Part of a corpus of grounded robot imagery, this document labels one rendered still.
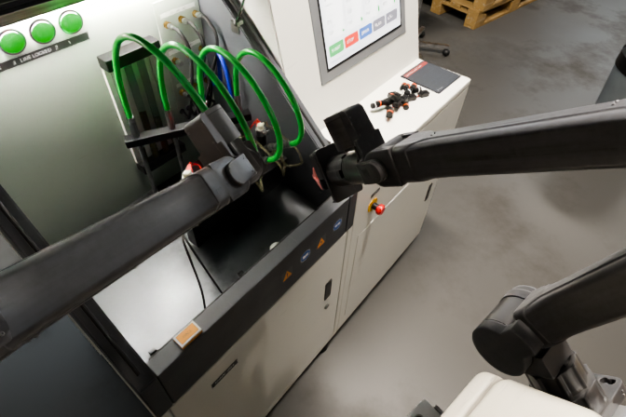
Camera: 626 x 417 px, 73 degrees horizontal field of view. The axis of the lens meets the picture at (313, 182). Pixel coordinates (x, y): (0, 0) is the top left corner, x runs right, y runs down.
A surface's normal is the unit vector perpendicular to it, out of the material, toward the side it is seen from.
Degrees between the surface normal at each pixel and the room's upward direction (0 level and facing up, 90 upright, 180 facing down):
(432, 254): 0
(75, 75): 90
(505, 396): 42
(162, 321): 0
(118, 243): 52
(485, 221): 0
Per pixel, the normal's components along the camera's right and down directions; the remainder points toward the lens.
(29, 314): 0.84, -0.44
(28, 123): 0.76, 0.47
